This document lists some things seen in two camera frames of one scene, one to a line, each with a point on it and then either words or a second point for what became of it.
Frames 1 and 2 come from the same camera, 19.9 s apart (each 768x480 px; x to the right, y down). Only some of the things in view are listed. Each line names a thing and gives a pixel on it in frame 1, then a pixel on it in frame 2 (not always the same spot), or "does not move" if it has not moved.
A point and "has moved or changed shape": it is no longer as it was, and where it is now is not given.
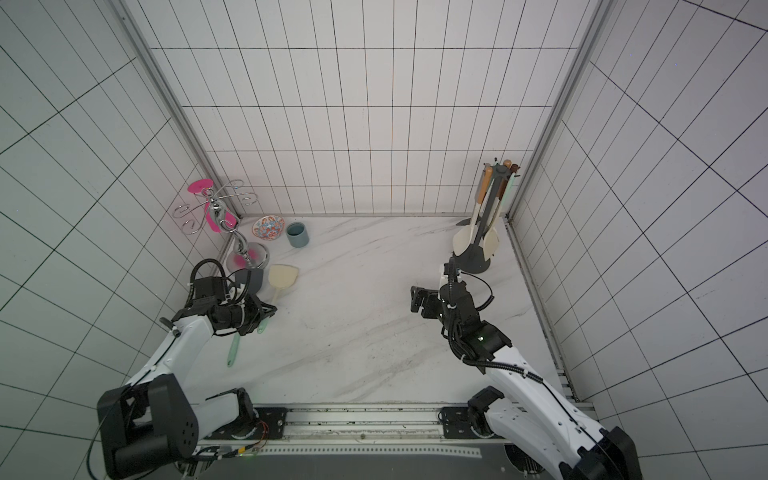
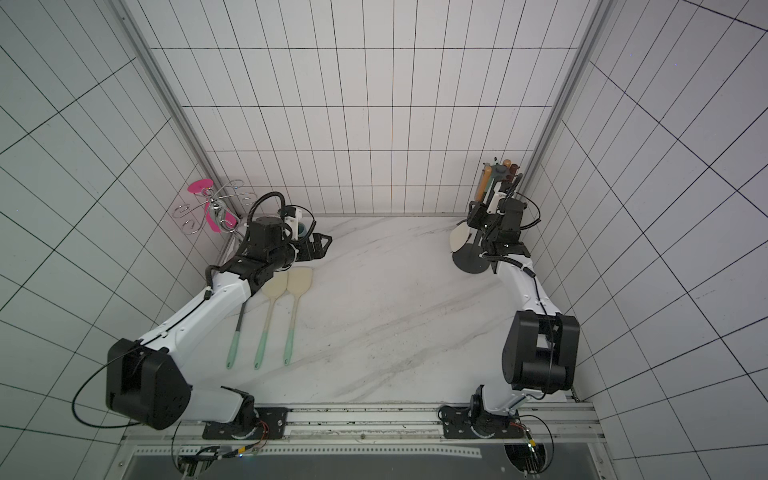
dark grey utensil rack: [475, 258] does not move
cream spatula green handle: [279, 276] has moved or changed shape
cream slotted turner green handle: [490, 242] has moved or changed shape
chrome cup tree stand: [222, 211] does not move
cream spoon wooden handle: [463, 238] does not move
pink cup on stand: [220, 219] does not move
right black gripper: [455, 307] -> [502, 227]
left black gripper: [258, 314] -> [319, 253]
